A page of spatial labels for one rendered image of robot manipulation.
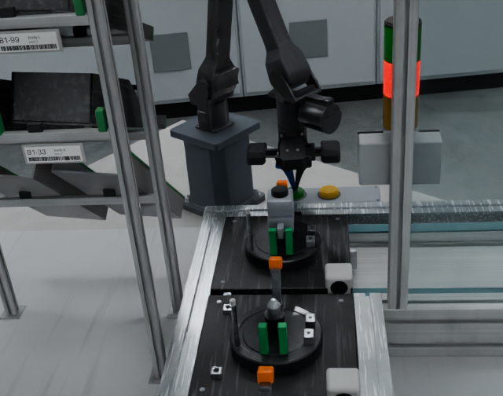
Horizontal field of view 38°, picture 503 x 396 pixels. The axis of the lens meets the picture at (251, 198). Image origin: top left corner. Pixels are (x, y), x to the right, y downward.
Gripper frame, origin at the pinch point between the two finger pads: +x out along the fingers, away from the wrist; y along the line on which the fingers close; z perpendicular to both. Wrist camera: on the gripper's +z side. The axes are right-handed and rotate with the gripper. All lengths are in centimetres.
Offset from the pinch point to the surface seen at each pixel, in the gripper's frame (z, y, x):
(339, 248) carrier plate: 21.6, 8.5, 3.7
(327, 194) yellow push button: 1.6, 6.6, 3.8
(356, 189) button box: -1.9, 12.6, 4.8
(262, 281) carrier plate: 31.3, -4.7, 3.7
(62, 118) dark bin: 38, -31, -31
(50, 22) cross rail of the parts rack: 43, -28, -46
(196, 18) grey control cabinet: -270, -64, 42
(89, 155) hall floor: -222, -124, 102
